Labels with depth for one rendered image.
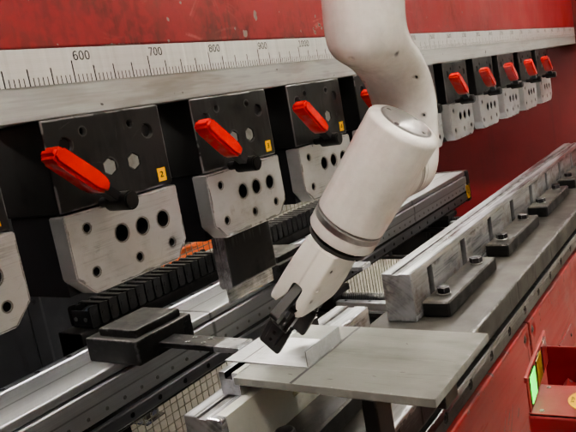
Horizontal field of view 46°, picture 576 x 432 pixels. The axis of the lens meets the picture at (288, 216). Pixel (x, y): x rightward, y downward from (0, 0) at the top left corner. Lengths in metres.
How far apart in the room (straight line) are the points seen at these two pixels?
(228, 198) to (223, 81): 0.14
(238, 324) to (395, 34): 0.70
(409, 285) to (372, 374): 0.50
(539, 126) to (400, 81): 2.16
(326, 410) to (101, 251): 0.42
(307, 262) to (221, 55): 0.27
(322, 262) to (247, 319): 0.52
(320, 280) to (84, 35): 0.36
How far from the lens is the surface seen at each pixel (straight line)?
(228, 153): 0.76
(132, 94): 0.72
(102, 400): 1.04
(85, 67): 0.68
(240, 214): 0.82
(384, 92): 0.81
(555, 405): 1.19
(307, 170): 0.95
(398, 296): 1.30
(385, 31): 0.72
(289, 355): 0.88
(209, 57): 0.82
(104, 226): 0.67
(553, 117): 2.91
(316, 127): 0.92
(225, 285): 0.86
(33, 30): 0.65
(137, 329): 1.02
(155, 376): 1.11
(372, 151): 0.71
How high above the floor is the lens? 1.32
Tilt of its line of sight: 10 degrees down
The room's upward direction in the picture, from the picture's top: 10 degrees counter-clockwise
